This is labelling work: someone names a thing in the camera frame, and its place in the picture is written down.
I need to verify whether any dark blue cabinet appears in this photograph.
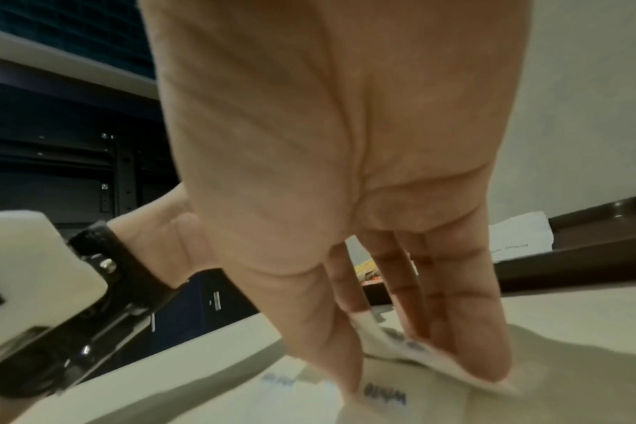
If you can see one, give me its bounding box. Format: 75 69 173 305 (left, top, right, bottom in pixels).
150 269 261 358

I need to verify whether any white sugar packet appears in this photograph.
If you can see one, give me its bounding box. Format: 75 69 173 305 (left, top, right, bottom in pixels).
349 310 521 396

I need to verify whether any row of tea bags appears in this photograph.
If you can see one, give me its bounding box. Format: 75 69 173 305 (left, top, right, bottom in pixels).
353 259 381 279

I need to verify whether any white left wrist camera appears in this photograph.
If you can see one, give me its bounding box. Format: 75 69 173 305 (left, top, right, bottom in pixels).
0 210 110 361

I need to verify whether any black metal shelving rack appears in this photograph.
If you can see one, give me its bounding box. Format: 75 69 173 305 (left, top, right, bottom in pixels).
0 57 194 233

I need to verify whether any brown plastic tray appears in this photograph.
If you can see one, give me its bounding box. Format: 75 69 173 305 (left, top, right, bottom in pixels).
359 196 636 307

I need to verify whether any pile of white sugar sachets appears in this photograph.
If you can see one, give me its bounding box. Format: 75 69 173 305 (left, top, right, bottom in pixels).
254 356 471 424

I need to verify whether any person's left hand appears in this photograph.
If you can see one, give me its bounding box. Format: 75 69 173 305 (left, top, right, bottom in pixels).
107 182 224 291

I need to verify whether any person's right hand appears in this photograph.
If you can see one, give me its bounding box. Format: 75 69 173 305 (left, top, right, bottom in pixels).
136 0 535 395

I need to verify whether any black left wrist strap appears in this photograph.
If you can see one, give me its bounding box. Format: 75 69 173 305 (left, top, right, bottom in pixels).
0 219 186 399

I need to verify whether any glass grid building facade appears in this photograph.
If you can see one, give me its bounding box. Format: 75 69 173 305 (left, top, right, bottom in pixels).
0 0 157 80

